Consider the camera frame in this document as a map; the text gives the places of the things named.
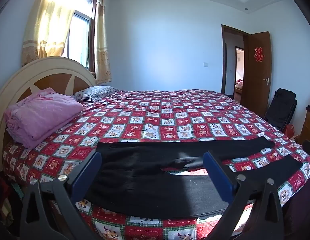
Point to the wide yellow curtain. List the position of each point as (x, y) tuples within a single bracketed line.
[(52, 17)]

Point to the folded pink blanket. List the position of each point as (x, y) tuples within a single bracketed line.
[(45, 112)]

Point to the striped pillow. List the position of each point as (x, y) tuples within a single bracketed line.
[(100, 92)]

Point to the brown wooden door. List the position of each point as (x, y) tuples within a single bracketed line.
[(257, 92)]

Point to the red bag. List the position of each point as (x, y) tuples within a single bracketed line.
[(289, 130)]

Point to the cream and wood headboard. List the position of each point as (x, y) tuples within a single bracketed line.
[(10, 90)]

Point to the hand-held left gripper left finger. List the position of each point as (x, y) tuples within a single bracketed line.
[(91, 166)]

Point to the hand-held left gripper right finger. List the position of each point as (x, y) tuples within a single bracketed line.
[(215, 171)]

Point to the black folding chair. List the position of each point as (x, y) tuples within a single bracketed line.
[(282, 105)]

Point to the patterned pillow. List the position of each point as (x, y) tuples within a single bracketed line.
[(78, 95)]

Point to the black pants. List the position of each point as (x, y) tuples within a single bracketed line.
[(145, 180)]

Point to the red checked printed bed sheet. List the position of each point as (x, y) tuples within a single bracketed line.
[(150, 120)]

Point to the wooden cabinet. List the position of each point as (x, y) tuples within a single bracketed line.
[(309, 125)]

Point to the brown door frame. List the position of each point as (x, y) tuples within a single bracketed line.
[(223, 55)]

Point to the narrow yellow curtain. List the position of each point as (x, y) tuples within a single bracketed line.
[(102, 42)]

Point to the red paper door decoration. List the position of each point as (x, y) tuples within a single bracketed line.
[(258, 54)]

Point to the pile of clothes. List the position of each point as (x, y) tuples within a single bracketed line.
[(7, 200)]

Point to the window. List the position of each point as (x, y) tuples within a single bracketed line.
[(78, 37)]

